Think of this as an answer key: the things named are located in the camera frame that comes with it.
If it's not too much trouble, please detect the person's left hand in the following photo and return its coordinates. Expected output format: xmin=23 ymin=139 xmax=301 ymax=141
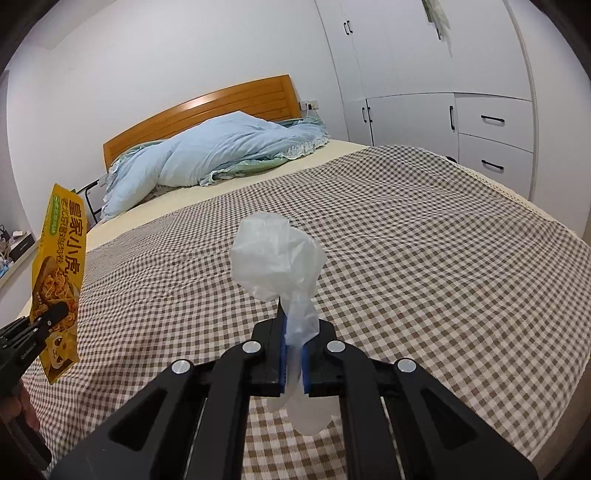
xmin=0 ymin=384 xmax=41 ymax=432

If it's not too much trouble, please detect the pile of bags and boxes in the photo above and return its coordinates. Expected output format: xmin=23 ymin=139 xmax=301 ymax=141
xmin=0 ymin=224 xmax=37 ymax=278

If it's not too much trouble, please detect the brown checked bedspread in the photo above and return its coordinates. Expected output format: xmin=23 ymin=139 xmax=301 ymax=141
xmin=21 ymin=145 xmax=581 ymax=480

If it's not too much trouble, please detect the black side table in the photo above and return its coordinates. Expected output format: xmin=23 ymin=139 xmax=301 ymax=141
xmin=74 ymin=178 xmax=108 ymax=223

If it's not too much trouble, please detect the white wardrobe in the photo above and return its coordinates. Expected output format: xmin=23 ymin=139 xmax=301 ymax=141
xmin=314 ymin=0 xmax=542 ymax=205

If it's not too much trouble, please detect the black box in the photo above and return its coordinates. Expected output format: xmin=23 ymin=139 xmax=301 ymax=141
xmin=11 ymin=233 xmax=37 ymax=257

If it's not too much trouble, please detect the pale yellow bed sheet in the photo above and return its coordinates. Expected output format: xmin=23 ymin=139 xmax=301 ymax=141
xmin=85 ymin=138 xmax=581 ymax=253

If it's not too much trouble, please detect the translucent disposable plastic glove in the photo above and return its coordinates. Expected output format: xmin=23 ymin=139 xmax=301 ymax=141
xmin=231 ymin=213 xmax=330 ymax=437

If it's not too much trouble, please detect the light blue quilt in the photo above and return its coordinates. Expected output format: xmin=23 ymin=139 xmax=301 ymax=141
xmin=100 ymin=111 xmax=331 ymax=222

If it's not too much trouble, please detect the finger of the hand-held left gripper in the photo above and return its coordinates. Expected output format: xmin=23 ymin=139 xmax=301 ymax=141
xmin=0 ymin=302 xmax=68 ymax=371

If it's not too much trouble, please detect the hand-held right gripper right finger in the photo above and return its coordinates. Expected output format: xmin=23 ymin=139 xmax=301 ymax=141
xmin=300 ymin=320 xmax=539 ymax=480

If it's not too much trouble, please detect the pale green hanging cloth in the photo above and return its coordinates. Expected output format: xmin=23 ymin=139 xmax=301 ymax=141
xmin=422 ymin=0 xmax=456 ymax=56

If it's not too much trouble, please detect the wooden bed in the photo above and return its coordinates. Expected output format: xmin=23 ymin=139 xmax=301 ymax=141
xmin=102 ymin=75 xmax=302 ymax=174

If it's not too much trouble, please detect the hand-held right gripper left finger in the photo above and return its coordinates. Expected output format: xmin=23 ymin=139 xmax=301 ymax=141
xmin=51 ymin=305 xmax=289 ymax=480

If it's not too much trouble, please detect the yellow snack packet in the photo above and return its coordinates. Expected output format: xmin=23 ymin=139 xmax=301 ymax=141
xmin=30 ymin=183 xmax=89 ymax=385

